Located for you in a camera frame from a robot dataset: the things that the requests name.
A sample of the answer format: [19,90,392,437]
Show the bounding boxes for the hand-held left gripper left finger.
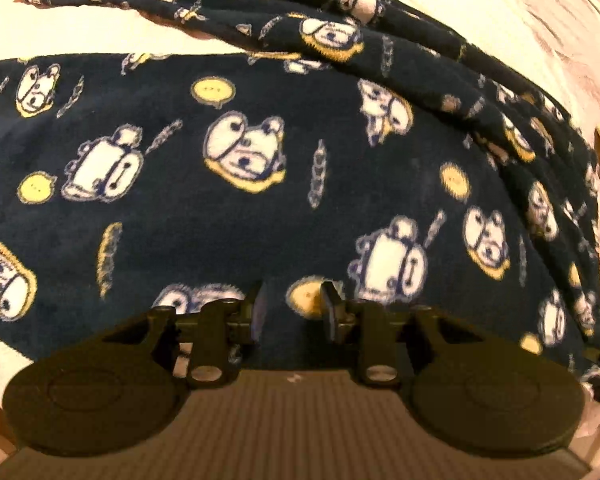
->
[100,281,264,389]

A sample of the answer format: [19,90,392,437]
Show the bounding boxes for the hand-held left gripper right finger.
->
[321,281,477,387]

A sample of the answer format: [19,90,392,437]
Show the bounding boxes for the navy printed fleece pajama pants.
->
[0,0,600,396]

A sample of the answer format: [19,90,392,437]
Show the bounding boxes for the pink grey striped bedspread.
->
[0,0,600,436]

